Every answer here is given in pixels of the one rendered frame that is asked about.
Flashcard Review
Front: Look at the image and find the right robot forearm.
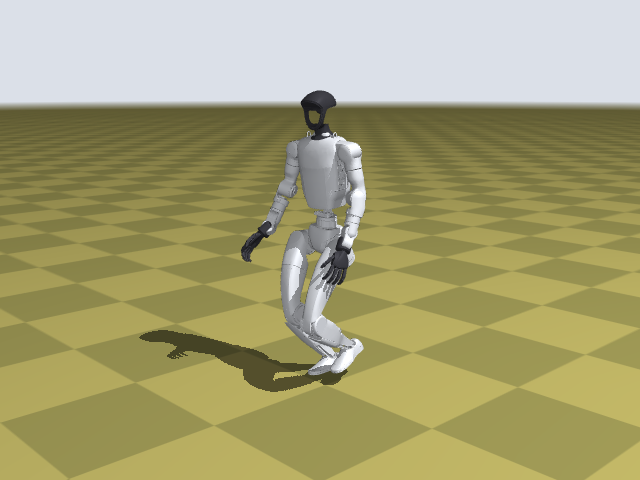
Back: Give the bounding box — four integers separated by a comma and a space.
261, 180, 289, 235

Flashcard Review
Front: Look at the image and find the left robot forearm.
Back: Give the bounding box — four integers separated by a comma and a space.
340, 191, 365, 249

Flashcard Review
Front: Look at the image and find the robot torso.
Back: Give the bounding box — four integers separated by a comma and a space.
297, 131, 350, 254

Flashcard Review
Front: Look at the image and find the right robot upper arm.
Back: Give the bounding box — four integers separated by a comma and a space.
278, 139, 301, 198

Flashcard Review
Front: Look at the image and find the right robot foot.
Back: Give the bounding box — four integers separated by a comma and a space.
308, 352, 339, 375

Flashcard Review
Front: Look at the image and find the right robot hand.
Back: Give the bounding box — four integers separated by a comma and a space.
241, 221, 271, 262

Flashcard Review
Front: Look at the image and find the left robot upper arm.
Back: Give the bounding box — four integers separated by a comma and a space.
335, 141, 366, 206

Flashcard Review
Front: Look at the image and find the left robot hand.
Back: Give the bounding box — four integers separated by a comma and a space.
321, 236, 352, 285

